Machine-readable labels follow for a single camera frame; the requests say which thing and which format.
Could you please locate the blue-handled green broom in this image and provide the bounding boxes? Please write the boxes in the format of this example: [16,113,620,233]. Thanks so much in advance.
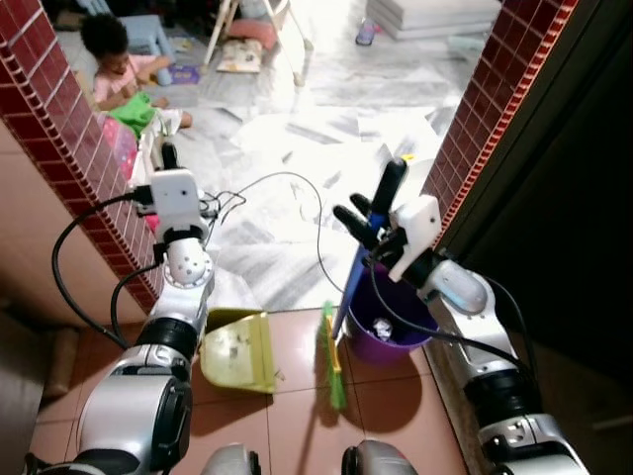
[318,203,389,412]

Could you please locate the small purple box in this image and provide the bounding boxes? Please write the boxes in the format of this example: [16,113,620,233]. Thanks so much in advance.
[167,63,203,86]

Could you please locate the small purple bottle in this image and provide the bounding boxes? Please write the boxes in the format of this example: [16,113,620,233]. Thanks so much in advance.
[355,19,378,48]

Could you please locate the white cloth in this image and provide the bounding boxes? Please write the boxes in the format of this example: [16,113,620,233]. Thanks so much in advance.
[133,108,185,181]

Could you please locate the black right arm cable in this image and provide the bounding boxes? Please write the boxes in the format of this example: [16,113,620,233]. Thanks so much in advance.
[363,254,541,383]

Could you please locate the purple plastic bucket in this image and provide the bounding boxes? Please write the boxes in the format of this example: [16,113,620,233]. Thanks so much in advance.
[343,265,437,366]

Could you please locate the thin black floor cable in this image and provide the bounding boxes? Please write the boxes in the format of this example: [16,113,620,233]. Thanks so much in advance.
[211,171,349,296]

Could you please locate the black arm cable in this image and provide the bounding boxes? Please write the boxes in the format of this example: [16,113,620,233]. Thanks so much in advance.
[363,254,541,383]
[50,192,155,349]
[109,260,165,349]

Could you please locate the yellow-green dustpan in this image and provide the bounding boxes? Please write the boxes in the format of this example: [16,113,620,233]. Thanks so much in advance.
[200,308,279,396]

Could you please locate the blue plastic stool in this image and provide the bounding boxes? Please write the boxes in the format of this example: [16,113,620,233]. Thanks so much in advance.
[123,14,180,62]

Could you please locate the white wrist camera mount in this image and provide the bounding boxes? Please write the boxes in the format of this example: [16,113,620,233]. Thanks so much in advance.
[389,194,442,284]
[149,169,205,244]

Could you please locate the silver left robot leg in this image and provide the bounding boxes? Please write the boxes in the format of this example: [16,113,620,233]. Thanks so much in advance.
[202,442,264,475]

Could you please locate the pink cushion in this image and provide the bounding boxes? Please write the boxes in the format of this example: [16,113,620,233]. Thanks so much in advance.
[228,19,281,49]

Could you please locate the child in pink shirt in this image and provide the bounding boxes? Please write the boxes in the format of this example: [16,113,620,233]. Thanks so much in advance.
[79,13,194,140]

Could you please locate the yellow picture book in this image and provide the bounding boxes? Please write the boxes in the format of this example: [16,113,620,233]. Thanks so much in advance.
[215,40,264,76]

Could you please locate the silver right robot leg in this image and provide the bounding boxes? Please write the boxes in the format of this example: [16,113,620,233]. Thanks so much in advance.
[340,439,417,475]

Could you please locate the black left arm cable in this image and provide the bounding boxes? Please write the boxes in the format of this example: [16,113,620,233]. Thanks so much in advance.
[50,192,155,349]
[109,260,165,349]

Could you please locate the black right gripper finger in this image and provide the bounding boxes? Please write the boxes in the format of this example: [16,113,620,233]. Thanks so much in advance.
[371,157,409,218]
[333,204,384,250]

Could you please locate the white stacked mattress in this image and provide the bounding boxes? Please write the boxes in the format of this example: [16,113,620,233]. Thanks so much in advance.
[365,0,501,42]

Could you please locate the silver robot leg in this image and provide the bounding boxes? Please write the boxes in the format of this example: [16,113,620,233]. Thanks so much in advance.
[340,439,417,475]
[202,442,264,475]

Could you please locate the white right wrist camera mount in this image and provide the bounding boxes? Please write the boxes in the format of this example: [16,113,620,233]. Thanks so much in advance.
[389,194,442,284]

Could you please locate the pink patterned bag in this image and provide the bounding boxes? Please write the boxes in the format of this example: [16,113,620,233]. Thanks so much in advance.
[98,113,140,181]

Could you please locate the white chair frame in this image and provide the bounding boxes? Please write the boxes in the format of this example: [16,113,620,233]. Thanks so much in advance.
[202,0,317,72]

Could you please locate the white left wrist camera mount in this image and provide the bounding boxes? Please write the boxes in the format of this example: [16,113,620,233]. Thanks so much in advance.
[149,169,205,244]

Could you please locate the green cloth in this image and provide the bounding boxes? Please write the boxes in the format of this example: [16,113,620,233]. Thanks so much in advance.
[108,91,160,136]

